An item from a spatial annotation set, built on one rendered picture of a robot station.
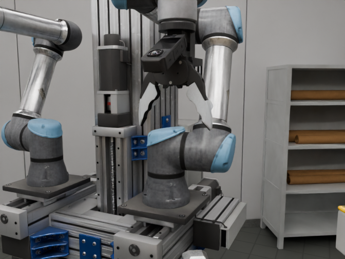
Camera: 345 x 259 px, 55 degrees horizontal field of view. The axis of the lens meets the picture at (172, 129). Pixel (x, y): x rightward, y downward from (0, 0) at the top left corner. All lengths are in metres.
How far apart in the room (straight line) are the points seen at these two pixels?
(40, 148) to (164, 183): 0.49
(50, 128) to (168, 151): 0.48
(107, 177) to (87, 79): 1.89
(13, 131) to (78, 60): 1.77
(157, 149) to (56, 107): 2.21
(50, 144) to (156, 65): 0.79
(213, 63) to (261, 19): 2.24
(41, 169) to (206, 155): 0.62
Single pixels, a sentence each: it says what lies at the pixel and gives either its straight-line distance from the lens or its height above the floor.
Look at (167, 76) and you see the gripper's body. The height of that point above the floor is 1.42.
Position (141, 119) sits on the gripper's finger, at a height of 1.33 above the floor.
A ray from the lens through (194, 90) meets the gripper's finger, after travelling 0.62.
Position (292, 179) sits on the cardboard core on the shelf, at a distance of 3.12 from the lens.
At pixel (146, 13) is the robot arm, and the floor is 1.57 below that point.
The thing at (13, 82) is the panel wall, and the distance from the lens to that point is 3.21.
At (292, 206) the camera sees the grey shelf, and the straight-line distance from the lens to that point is 3.56.
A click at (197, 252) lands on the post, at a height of 1.17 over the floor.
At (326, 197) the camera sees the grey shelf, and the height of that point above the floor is 0.28.
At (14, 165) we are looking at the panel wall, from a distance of 3.31.
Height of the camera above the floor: 1.41
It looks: 8 degrees down
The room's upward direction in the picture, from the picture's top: straight up
